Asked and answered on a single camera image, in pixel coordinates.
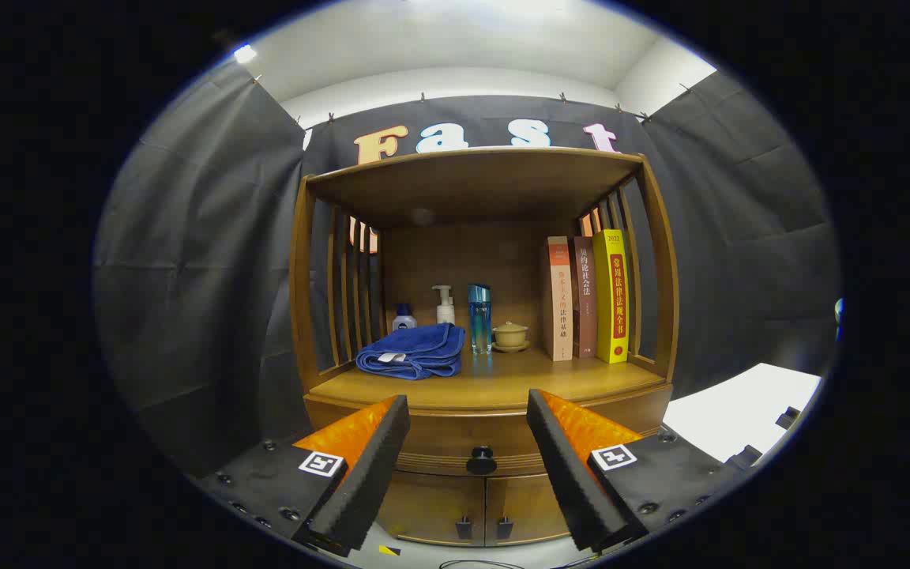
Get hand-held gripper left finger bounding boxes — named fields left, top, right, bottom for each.
left=196, top=394, right=412, bottom=559

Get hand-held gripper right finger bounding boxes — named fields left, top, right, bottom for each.
left=526, top=387, right=764, bottom=554

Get black backdrop cloth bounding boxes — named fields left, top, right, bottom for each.
left=94, top=62, right=843, bottom=479

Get beige book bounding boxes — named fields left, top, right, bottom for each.
left=543, top=236, right=574, bottom=362

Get yellow book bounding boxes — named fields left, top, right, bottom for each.
left=592, top=229, right=630, bottom=364

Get brown book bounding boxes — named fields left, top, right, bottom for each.
left=570, top=236, right=599, bottom=359

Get blue folded towel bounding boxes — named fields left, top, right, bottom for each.
left=355, top=322, right=466, bottom=381

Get yellow lidded teacup with saucer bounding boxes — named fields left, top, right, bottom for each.
left=492, top=321, right=532, bottom=353

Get wooden countertop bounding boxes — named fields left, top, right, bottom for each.
left=309, top=346, right=667, bottom=412

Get wooden cabinet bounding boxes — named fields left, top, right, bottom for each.
left=289, top=146, right=681, bottom=548

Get wooden cabinet door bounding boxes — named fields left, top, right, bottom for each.
left=485, top=473, right=570, bottom=546
left=376, top=472, right=487, bottom=546

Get wooden drawer with black knob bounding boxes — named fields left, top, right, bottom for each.
left=305, top=385, right=673, bottom=477

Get white platform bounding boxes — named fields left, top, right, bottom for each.
left=663, top=362, right=823, bottom=463

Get blue glass bottle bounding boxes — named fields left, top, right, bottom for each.
left=468, top=284, right=493, bottom=355

